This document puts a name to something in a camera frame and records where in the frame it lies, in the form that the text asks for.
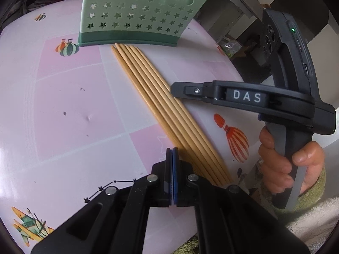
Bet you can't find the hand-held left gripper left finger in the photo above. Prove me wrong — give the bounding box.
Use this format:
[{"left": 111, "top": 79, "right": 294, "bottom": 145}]
[{"left": 30, "top": 148, "right": 172, "bottom": 254}]

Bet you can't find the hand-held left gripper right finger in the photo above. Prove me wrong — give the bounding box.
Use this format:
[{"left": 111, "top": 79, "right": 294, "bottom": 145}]
[{"left": 172, "top": 148, "right": 310, "bottom": 254}]

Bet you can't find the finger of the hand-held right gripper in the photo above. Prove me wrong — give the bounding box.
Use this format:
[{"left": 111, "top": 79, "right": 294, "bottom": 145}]
[{"left": 171, "top": 81, "right": 225, "bottom": 104}]

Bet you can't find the bundle of bamboo chopsticks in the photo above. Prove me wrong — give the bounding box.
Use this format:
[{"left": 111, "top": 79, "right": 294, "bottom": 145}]
[{"left": 111, "top": 43, "right": 233, "bottom": 187}]

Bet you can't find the green plastic utensil basket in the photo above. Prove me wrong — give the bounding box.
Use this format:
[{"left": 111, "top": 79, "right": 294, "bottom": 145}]
[{"left": 79, "top": 0, "right": 216, "bottom": 47}]

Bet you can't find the person's right hand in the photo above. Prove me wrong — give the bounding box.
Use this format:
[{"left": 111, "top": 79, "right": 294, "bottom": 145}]
[{"left": 258, "top": 126, "right": 326, "bottom": 194}]

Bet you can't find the green fluffy garment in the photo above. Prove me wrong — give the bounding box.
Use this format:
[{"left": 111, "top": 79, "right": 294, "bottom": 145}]
[{"left": 173, "top": 237, "right": 200, "bottom": 254}]

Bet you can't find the white fluffy robe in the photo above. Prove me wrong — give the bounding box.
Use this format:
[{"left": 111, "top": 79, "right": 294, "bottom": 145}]
[{"left": 285, "top": 197, "right": 339, "bottom": 254}]

